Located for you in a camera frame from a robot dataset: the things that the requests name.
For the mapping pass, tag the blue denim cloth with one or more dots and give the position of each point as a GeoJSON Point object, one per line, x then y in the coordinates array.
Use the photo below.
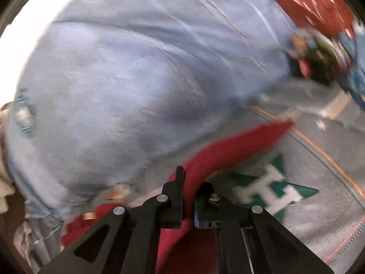
{"type": "Point", "coordinates": [356, 71]}

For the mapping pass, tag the red plastic bag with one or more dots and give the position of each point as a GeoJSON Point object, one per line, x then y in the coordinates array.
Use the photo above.
{"type": "Point", "coordinates": [313, 2]}

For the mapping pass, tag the dark clutter pile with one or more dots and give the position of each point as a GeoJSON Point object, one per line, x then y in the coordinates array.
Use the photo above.
{"type": "Point", "coordinates": [316, 60]}

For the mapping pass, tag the beige cloth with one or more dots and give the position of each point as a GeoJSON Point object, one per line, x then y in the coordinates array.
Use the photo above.
{"type": "Point", "coordinates": [5, 177]}

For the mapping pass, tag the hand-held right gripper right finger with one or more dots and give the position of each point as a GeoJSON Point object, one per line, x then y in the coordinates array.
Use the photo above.
{"type": "Point", "coordinates": [200, 220]}

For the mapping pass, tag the dark red cloth garment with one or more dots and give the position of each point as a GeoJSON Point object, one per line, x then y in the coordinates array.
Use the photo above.
{"type": "Point", "coordinates": [228, 151]}

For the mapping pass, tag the blue plaid pillow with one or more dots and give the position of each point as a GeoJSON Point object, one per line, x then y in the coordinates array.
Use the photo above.
{"type": "Point", "coordinates": [128, 77]}

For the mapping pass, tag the grey printed blanket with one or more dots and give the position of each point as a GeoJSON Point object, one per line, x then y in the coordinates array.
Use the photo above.
{"type": "Point", "coordinates": [313, 165]}

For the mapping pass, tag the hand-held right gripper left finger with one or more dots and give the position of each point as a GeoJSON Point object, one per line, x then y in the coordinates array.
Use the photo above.
{"type": "Point", "coordinates": [173, 205]}

